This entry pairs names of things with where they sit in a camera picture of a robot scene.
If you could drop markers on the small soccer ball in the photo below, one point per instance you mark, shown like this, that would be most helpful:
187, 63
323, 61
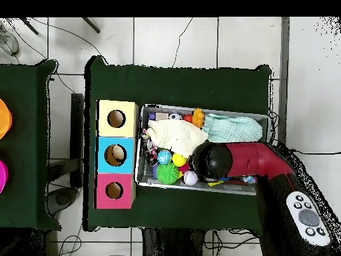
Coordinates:
175, 116

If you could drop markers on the yellow ball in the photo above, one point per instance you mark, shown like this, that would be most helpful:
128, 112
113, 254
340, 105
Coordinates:
179, 160

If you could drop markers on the plain wooden block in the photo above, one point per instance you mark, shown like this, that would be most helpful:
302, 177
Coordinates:
162, 116

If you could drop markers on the black upright stand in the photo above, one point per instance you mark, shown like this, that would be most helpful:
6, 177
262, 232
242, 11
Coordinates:
77, 120

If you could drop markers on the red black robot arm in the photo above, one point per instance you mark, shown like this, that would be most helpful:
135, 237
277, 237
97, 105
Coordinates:
250, 160

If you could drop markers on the pink bowl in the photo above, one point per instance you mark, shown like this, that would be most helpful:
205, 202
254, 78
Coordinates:
2, 176

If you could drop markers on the wooden box with three holes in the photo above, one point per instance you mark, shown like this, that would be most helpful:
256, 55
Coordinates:
125, 128

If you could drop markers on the blue globe ball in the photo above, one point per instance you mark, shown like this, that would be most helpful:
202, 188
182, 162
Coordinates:
164, 156

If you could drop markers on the cream muslin cloth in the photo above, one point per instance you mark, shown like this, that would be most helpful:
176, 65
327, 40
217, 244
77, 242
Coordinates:
178, 136

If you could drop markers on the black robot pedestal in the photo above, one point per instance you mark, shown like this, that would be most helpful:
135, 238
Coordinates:
173, 244

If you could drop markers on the shallow mesh bin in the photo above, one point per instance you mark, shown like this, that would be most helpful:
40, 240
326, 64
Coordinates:
149, 178

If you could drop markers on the white baseball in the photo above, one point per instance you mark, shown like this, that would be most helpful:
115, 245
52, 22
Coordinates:
190, 178

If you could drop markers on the orange bowl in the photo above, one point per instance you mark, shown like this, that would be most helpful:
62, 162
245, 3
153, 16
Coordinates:
4, 120

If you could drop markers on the orange plastic toy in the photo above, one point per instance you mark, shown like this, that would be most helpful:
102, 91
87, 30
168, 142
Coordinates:
198, 117

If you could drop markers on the dark tripod leg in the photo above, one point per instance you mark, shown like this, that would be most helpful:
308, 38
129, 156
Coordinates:
29, 26
90, 25

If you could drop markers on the mint muslin cloth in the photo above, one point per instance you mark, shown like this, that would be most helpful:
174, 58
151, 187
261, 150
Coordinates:
231, 128

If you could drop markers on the green spiky ball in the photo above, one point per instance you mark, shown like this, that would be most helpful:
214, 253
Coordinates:
167, 173

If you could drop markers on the dark green table cloth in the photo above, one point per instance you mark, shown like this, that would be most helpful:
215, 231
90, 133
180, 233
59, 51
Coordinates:
186, 85
24, 106

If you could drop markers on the grey stand base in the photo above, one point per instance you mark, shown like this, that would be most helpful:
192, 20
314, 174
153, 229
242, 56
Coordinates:
62, 198

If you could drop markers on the red ball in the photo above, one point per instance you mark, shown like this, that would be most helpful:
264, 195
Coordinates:
187, 118

